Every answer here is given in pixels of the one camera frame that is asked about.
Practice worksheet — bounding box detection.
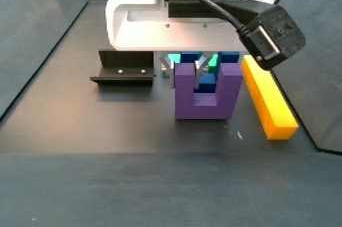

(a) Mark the black wrist camera with cable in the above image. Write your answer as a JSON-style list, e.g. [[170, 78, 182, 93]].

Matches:
[[169, 0, 306, 70]]

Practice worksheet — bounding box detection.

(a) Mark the green S-shaped block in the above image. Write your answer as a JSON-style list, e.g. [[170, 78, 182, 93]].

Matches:
[[161, 51, 218, 77]]

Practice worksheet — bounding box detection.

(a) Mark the yellow long bar block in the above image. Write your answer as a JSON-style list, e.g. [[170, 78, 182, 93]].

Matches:
[[242, 55, 300, 140]]

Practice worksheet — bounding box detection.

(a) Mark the blue U-shaped block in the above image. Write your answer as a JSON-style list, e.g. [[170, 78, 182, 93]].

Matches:
[[194, 51, 241, 93]]

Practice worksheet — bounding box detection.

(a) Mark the purple U-shaped block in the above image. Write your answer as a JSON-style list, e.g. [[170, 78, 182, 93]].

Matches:
[[174, 63, 244, 120]]

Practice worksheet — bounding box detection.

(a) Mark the black angle bracket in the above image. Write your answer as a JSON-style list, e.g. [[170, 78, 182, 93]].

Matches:
[[90, 50, 155, 85]]

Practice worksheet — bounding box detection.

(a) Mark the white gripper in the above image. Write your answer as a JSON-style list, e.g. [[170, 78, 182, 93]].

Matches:
[[106, 0, 276, 88]]

